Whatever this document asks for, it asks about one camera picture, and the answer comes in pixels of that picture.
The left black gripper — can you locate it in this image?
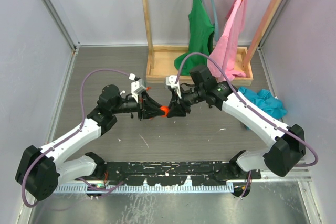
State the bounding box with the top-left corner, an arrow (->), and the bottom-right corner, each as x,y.
112,91 -> 165,121

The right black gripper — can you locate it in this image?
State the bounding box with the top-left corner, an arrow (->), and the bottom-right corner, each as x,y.
166,86 -> 205,118

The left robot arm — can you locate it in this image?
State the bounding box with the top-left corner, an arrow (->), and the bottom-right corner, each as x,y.
15,81 -> 169,201

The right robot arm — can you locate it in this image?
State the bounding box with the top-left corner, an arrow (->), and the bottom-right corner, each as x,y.
165,65 -> 306,179

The wooden clothes rack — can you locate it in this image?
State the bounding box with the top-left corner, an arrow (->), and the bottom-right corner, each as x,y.
142,0 -> 287,86

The pink shirt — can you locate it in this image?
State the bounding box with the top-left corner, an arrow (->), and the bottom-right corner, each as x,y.
207,0 -> 248,81

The green shirt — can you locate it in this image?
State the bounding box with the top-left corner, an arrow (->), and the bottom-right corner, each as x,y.
174,0 -> 215,69

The teal cloth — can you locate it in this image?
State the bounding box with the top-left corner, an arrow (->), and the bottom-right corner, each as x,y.
238,87 -> 287,120

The grey blue hanger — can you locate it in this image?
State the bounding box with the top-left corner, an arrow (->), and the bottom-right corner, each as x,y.
204,0 -> 220,42

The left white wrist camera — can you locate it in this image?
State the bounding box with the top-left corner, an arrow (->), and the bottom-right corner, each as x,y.
131,79 -> 146,103

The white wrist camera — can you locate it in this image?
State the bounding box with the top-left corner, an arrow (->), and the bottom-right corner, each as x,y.
165,75 -> 182,98
131,79 -> 146,103

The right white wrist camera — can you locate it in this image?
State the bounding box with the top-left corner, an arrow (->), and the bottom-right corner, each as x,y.
165,75 -> 182,98

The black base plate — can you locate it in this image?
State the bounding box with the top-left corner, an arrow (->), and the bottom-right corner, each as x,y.
106,161 -> 261,186

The white slotted cable duct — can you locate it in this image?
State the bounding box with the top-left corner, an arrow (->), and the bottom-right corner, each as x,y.
54,180 -> 234,194

